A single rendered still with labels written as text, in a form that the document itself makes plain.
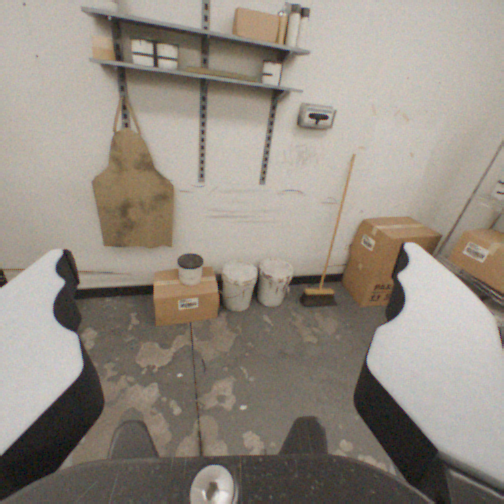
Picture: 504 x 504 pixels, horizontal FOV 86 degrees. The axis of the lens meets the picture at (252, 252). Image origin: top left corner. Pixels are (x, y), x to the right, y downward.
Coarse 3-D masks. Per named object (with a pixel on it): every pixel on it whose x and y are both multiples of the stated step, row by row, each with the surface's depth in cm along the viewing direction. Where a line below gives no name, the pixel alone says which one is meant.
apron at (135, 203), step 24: (120, 96) 160; (120, 144) 173; (144, 144) 177; (120, 168) 180; (144, 168) 184; (96, 192) 184; (120, 192) 188; (144, 192) 190; (168, 192) 196; (120, 216) 195; (144, 216) 199; (168, 216) 205; (120, 240) 205; (144, 240) 210; (168, 240) 216
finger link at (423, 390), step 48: (432, 288) 8; (384, 336) 6; (432, 336) 6; (480, 336) 6; (384, 384) 5; (432, 384) 5; (480, 384) 5; (384, 432) 6; (432, 432) 5; (480, 432) 5
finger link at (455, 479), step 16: (432, 464) 5; (448, 464) 4; (432, 480) 4; (448, 480) 4; (464, 480) 4; (480, 480) 4; (432, 496) 4; (448, 496) 4; (464, 496) 4; (480, 496) 4; (496, 496) 4
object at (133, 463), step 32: (128, 448) 4; (288, 448) 4; (320, 448) 4; (64, 480) 4; (96, 480) 4; (128, 480) 4; (160, 480) 4; (192, 480) 4; (224, 480) 4; (256, 480) 4; (288, 480) 4; (320, 480) 4; (352, 480) 4; (384, 480) 4
